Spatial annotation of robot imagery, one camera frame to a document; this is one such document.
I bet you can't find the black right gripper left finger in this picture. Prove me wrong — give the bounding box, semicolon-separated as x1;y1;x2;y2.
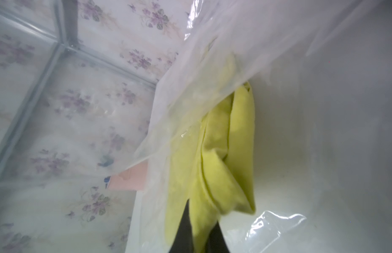
169;200;194;253

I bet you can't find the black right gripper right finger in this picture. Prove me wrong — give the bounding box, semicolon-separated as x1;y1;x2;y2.
205;222;230;253

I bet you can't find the yellow garment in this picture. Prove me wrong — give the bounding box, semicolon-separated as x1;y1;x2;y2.
164;55;257;253

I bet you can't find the clear plastic vacuum bag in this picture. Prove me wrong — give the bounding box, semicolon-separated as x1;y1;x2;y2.
0;1;392;253

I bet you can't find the pink pen cup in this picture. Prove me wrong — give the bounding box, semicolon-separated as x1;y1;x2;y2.
104;160;148;191

